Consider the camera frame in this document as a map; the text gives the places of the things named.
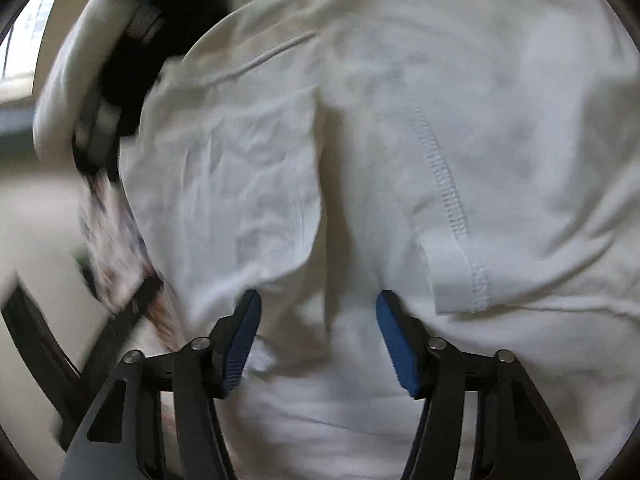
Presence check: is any white cotton garment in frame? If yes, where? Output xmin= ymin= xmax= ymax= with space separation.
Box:
xmin=119 ymin=0 xmax=639 ymax=479

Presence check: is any floral cream bed blanket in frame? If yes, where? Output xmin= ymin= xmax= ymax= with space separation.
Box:
xmin=77 ymin=169 xmax=187 ymax=351

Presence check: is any white fluffy folded garment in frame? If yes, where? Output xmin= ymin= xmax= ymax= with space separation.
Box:
xmin=32 ymin=0 xmax=140 ymax=164

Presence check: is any black garment with grey stripes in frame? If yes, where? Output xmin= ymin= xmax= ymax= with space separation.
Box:
xmin=72 ymin=0 xmax=229 ymax=182

